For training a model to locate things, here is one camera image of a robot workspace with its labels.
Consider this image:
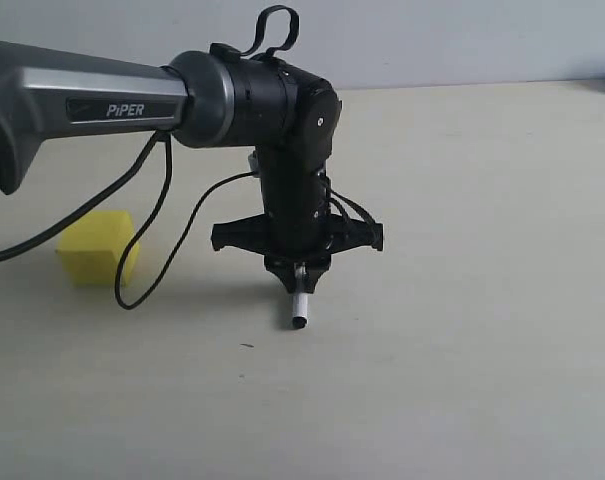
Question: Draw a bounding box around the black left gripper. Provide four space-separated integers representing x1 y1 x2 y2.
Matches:
211 146 384 294

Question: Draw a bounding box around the black white whiteboard marker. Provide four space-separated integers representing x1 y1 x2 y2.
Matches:
292 264 309 330

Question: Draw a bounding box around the yellow foam cube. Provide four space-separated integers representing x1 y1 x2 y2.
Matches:
56 210 135 287

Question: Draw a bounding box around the grey black Piper left arm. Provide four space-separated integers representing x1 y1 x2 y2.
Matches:
0 41 383 292

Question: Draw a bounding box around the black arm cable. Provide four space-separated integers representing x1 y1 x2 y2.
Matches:
0 130 263 310

